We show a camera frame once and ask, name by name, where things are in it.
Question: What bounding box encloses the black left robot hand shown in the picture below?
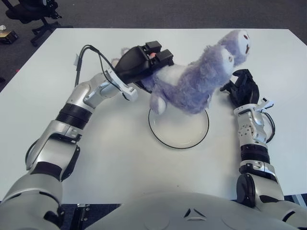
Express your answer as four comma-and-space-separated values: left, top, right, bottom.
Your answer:
114, 41, 175, 88

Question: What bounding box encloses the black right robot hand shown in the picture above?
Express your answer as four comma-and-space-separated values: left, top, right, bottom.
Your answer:
220, 69, 260, 106

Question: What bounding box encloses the purple plush bunny doll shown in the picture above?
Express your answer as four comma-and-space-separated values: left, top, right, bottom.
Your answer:
110, 29, 252, 115

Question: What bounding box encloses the white plate with black rim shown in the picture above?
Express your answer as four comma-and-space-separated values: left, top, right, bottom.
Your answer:
148, 105, 210, 150

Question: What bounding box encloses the black office chair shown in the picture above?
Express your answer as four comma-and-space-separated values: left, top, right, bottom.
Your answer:
6, 0, 72, 47

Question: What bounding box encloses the grey metal table leg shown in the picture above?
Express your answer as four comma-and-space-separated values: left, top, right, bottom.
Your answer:
289, 193, 307, 207

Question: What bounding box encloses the yellow and black box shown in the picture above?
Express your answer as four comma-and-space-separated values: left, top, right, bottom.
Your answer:
0, 30, 19, 45

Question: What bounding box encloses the grey robot torso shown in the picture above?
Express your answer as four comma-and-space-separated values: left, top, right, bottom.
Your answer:
83, 191, 307, 230

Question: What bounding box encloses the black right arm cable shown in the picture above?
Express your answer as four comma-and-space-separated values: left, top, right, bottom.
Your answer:
262, 112, 275, 143

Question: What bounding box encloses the black metal bracket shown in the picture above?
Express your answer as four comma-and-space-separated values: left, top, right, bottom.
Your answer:
75, 203, 91, 226

